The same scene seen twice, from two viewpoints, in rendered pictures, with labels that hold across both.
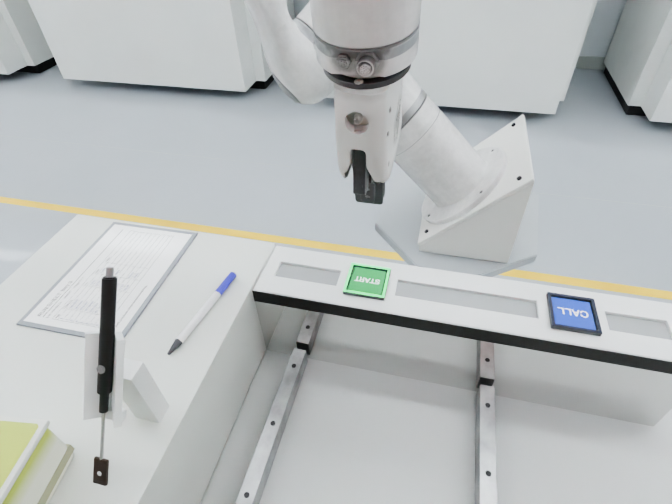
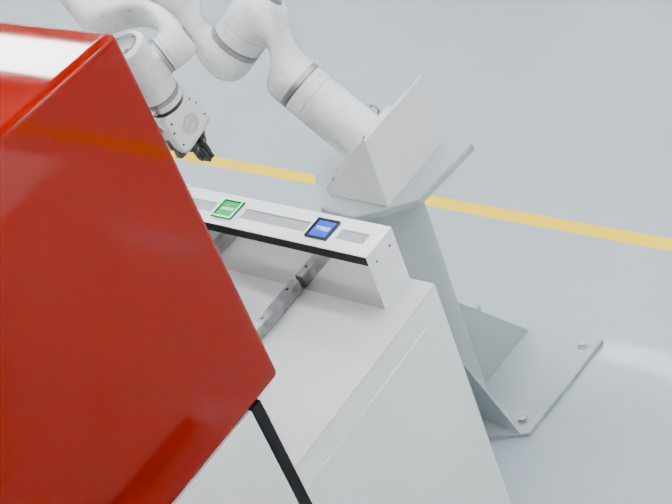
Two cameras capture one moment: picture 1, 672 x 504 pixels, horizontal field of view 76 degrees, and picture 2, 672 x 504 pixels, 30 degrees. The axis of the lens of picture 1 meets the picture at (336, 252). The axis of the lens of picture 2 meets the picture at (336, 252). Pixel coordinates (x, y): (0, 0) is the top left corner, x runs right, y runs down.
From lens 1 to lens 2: 2.23 m
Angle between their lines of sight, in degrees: 26
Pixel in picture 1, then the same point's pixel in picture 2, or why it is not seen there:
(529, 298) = (308, 220)
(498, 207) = (356, 160)
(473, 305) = (277, 224)
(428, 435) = (254, 307)
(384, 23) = (150, 100)
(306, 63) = (216, 60)
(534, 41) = not seen: outside the picture
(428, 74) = not seen: outside the picture
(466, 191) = (349, 146)
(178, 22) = not seen: outside the picture
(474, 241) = (358, 187)
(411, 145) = (300, 111)
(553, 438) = (321, 311)
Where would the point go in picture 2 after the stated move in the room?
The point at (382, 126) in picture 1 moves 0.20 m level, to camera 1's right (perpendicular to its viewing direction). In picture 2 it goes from (169, 131) to (257, 126)
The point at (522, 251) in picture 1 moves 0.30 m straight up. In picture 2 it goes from (408, 197) to (370, 85)
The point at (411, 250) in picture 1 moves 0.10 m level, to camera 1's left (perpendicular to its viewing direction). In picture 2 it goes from (324, 194) to (286, 196)
